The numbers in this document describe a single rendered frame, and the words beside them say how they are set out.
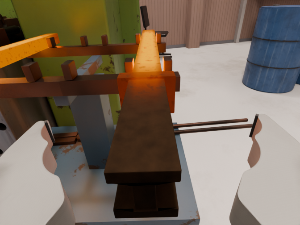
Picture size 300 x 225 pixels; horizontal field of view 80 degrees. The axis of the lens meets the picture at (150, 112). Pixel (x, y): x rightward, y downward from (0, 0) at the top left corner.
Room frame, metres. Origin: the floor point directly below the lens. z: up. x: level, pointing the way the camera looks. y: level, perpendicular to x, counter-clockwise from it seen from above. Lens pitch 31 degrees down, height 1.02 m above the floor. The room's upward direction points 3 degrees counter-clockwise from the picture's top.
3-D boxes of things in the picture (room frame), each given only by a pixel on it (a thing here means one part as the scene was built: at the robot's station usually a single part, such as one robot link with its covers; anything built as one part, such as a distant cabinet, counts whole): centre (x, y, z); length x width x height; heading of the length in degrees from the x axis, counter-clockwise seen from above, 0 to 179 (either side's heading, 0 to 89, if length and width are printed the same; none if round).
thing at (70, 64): (0.32, 0.12, 0.96); 0.23 x 0.06 x 0.02; 179
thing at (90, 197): (0.32, 0.12, 0.69); 0.40 x 0.30 x 0.02; 89
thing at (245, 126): (0.42, 0.00, 0.70); 0.60 x 0.04 x 0.01; 94
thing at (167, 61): (0.32, 0.00, 0.96); 0.23 x 0.06 x 0.02; 179
